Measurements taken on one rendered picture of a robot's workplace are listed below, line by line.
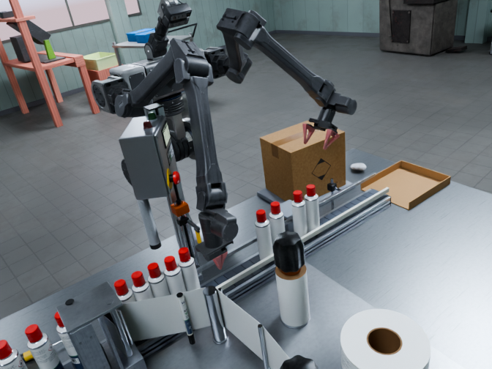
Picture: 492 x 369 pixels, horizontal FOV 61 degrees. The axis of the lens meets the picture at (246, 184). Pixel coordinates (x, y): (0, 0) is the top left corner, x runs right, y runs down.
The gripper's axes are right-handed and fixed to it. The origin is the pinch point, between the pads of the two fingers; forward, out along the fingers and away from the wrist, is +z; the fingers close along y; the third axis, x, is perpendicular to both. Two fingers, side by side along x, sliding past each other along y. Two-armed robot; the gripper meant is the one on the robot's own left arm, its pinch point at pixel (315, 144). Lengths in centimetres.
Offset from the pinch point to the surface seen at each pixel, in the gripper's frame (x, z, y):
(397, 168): 65, -10, 6
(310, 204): -3.5, 22.3, 10.6
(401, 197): 47, 5, 20
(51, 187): 62, 109, -336
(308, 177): 17.5, 12.0, -9.1
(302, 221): -4.5, 29.3, 10.4
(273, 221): -16.8, 32.5, 7.4
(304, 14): 606, -389, -600
